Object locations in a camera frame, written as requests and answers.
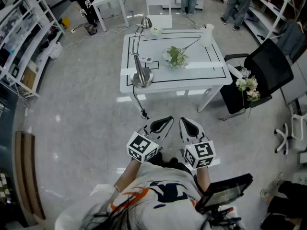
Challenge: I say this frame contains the pink white flower bouquet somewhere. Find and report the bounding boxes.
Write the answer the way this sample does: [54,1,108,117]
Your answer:
[235,75,261,106]

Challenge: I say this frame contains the person's left forearm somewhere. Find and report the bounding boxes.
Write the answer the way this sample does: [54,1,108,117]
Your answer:
[114,158,142,193]

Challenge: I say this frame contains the black mesh office chair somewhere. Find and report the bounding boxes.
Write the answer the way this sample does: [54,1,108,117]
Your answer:
[219,38,295,122]

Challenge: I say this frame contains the brown wooden bench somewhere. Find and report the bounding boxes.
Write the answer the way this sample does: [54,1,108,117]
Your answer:
[14,131,47,221]

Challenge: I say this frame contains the low white cabinet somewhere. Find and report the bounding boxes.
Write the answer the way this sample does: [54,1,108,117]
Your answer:
[163,0,204,11]

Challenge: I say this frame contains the white wooden chair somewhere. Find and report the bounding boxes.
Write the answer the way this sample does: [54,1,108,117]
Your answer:
[145,0,173,30]

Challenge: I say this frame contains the person's right forearm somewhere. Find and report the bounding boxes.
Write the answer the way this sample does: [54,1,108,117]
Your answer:
[193,167,212,194]

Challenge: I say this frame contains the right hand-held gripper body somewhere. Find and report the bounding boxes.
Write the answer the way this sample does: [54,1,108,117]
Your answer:
[184,137,216,169]

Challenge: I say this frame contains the white table with black lines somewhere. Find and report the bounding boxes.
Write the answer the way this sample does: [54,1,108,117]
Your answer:
[119,29,233,112]

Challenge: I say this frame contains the silver desk lamp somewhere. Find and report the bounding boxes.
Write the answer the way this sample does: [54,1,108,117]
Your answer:
[129,16,154,89]

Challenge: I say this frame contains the pale blue green flowers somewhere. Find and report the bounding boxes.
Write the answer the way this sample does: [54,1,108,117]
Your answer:
[162,37,201,70]

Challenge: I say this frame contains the white swivel chair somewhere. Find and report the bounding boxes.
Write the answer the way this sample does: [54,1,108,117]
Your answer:
[274,113,307,155]

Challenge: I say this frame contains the black mesh waste bin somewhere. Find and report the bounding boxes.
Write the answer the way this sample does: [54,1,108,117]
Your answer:
[84,22,98,36]

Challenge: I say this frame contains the person's black trousers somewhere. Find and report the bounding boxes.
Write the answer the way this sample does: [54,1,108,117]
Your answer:
[150,151,194,177]

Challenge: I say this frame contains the grey hanging jacket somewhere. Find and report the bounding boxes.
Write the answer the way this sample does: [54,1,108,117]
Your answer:
[275,19,307,62]

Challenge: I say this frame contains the person's white printed shirt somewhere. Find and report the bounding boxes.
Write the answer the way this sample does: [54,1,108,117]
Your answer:
[54,161,243,230]

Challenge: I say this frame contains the white vase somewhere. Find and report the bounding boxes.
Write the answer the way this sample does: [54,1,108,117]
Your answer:
[200,23,215,48]

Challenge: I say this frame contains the black lamp cable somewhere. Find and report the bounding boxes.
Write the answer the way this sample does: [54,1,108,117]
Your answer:
[132,85,150,119]

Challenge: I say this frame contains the pale blue flower bunch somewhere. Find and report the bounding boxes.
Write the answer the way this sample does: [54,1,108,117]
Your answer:
[239,67,251,79]

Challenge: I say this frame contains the black cable bundle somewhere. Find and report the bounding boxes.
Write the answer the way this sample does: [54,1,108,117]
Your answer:
[202,206,242,230]

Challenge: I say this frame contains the white foam sleeve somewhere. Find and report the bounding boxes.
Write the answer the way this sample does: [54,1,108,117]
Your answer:
[226,64,243,79]

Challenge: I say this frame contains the open white metal shelving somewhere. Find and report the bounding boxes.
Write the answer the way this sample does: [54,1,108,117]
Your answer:
[243,0,295,45]

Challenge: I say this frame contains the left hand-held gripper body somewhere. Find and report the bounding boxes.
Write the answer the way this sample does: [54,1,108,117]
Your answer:
[126,127,163,164]

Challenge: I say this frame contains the cluttered white shelving unit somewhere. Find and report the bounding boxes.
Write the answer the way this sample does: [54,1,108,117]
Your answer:
[0,0,66,98]

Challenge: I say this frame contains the black chest tablet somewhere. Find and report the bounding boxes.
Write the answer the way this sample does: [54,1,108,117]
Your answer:
[195,173,254,215]

